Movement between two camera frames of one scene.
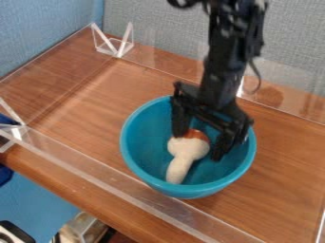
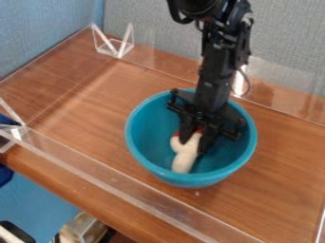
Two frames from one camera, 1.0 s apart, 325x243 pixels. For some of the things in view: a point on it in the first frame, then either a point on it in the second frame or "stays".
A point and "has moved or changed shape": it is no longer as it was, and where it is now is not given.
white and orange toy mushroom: [187, 148] has moved or changed shape
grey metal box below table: [83, 230] stays
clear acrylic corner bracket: [112, 46] stays
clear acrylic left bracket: [10, 133] stays
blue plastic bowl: [144, 136] has moved or changed shape
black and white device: [12, 234] stays
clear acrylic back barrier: [291, 86] stays
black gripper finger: [230, 139] to [211, 136]
